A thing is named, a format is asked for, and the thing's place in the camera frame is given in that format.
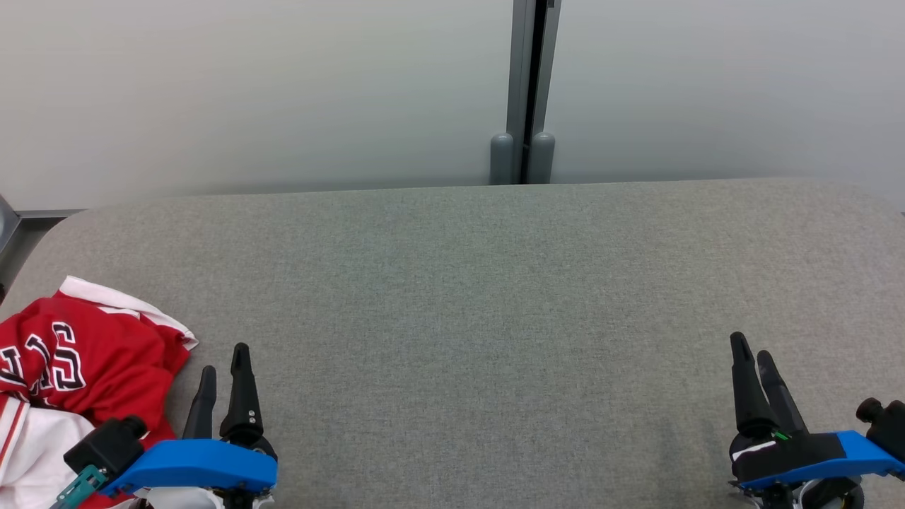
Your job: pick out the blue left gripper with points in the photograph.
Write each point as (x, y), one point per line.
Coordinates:
(205, 466)

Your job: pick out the grey metal partition post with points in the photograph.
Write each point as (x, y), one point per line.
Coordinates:
(520, 63)

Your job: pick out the red Bulls jersey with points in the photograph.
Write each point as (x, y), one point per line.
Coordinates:
(113, 367)

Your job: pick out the grey cylindrical post foot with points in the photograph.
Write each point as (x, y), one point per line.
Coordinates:
(501, 159)
(543, 157)

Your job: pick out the grey wall base rail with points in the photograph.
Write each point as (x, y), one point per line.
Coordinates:
(49, 213)

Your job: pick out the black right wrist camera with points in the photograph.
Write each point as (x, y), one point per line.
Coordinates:
(887, 424)

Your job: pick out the red Bulls 23 shorts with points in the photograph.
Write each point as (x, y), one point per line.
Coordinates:
(106, 293)

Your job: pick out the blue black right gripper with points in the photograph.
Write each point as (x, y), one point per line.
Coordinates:
(799, 456)

